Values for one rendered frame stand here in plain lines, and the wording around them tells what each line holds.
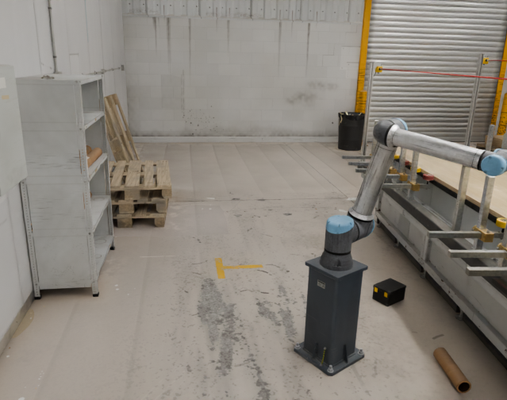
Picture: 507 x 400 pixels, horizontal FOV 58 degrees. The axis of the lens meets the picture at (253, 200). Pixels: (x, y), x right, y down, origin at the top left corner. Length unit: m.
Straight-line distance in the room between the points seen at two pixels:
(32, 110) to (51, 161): 0.34
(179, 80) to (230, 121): 1.31
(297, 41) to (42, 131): 7.18
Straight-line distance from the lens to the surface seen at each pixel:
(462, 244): 2.97
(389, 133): 2.34
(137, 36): 9.56
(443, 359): 3.03
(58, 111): 3.27
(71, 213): 3.41
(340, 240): 2.55
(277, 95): 9.74
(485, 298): 3.31
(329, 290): 2.62
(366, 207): 2.64
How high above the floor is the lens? 1.72
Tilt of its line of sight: 17 degrees down
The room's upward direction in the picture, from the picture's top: 1 degrees clockwise
